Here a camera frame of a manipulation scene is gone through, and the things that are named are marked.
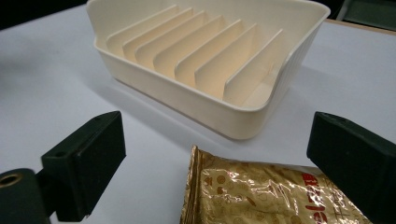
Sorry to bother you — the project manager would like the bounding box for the cream plastic divider rack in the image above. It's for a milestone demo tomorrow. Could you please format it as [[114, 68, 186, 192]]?
[[86, 0, 332, 141]]

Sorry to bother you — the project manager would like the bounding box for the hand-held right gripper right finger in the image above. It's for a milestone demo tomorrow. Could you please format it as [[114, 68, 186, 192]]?
[[305, 111, 396, 224]]

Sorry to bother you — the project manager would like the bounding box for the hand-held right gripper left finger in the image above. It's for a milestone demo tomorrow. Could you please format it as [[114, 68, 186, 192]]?
[[40, 110, 127, 223]]

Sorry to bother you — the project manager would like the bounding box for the gold foil snack packet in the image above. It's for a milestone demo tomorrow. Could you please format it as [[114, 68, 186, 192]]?
[[179, 145, 373, 224]]

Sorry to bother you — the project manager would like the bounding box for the green board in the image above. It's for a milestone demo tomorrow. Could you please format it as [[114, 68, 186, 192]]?
[[334, 0, 396, 32]]

